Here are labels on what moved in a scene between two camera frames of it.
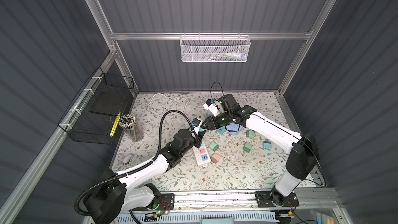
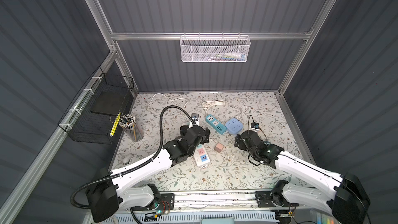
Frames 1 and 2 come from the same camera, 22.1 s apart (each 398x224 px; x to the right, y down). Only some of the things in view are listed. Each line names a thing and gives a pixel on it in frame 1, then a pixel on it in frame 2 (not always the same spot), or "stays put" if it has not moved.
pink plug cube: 215,158 → 218,147
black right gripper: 211,123 → 240,143
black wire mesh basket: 93,115 stays put
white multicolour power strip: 201,154 stays put
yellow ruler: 114,127 stays put
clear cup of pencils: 128,123 stays put
